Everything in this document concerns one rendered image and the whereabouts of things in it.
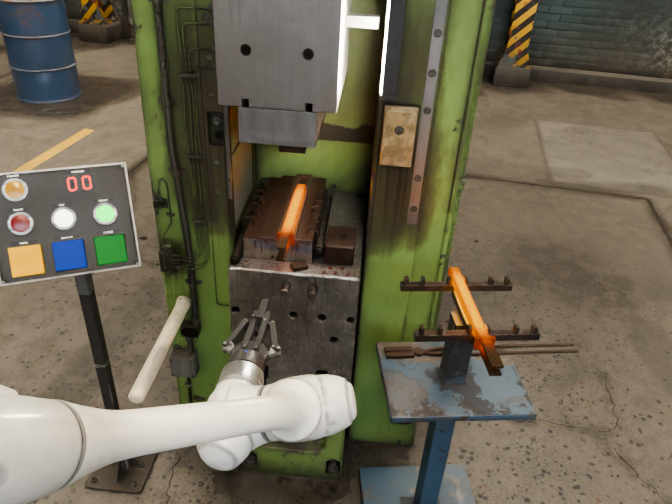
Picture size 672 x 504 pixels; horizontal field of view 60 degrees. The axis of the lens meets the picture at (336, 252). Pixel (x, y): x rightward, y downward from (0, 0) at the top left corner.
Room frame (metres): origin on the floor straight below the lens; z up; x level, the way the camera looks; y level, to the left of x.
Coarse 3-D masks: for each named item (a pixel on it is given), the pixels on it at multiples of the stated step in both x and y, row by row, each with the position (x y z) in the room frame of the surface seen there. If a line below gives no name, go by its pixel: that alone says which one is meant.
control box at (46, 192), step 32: (0, 192) 1.28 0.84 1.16; (32, 192) 1.30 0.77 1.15; (64, 192) 1.32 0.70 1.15; (96, 192) 1.35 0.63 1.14; (128, 192) 1.37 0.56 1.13; (0, 224) 1.23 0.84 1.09; (32, 224) 1.25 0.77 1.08; (96, 224) 1.30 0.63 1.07; (128, 224) 1.33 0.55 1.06; (0, 256) 1.19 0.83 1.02; (128, 256) 1.28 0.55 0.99
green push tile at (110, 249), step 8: (96, 240) 1.28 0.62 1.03; (104, 240) 1.28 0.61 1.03; (112, 240) 1.29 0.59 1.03; (120, 240) 1.29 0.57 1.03; (96, 248) 1.27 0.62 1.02; (104, 248) 1.27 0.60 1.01; (112, 248) 1.28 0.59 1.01; (120, 248) 1.28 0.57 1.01; (96, 256) 1.26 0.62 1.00; (104, 256) 1.26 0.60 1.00; (112, 256) 1.27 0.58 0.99; (120, 256) 1.27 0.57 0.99; (104, 264) 1.25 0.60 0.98
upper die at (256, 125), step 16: (240, 112) 1.42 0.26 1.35; (256, 112) 1.42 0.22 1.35; (272, 112) 1.42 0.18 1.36; (288, 112) 1.42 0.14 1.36; (304, 112) 1.41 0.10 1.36; (320, 112) 1.51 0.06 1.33; (240, 128) 1.42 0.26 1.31; (256, 128) 1.42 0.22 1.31; (272, 128) 1.42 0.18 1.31; (288, 128) 1.42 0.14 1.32; (304, 128) 1.41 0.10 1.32; (320, 128) 1.53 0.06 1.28; (272, 144) 1.42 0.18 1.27; (288, 144) 1.42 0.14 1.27; (304, 144) 1.41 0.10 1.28
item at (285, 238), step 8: (304, 184) 1.74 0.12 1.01; (296, 192) 1.68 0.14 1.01; (304, 192) 1.71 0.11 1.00; (296, 200) 1.62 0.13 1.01; (296, 208) 1.57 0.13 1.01; (288, 216) 1.51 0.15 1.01; (296, 216) 1.52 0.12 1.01; (288, 224) 1.47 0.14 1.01; (280, 232) 1.41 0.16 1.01; (288, 232) 1.41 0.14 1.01; (280, 240) 1.36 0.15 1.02; (288, 240) 1.40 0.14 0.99; (280, 248) 1.32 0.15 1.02; (288, 248) 1.38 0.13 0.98; (280, 256) 1.32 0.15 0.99
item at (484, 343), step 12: (456, 276) 1.34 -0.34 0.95; (456, 288) 1.29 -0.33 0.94; (468, 300) 1.23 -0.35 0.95; (468, 312) 1.18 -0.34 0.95; (480, 324) 1.13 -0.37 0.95; (480, 336) 1.08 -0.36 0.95; (492, 336) 1.08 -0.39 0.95; (480, 348) 1.07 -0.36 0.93; (492, 348) 1.04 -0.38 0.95; (492, 360) 1.00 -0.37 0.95; (492, 372) 0.98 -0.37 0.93
